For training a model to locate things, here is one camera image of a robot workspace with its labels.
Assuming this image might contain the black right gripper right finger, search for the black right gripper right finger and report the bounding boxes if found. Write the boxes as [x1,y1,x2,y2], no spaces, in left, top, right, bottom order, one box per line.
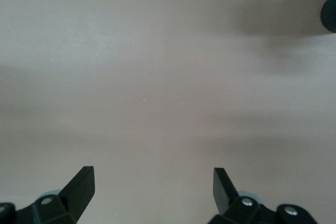
[208,167,318,224]

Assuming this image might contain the black ribbed cylinder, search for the black ribbed cylinder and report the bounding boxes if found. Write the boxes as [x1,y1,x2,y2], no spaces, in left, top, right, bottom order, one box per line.
[320,0,336,34]

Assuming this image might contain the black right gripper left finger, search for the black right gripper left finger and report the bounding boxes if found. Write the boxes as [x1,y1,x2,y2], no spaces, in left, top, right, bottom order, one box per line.
[0,166,95,224]

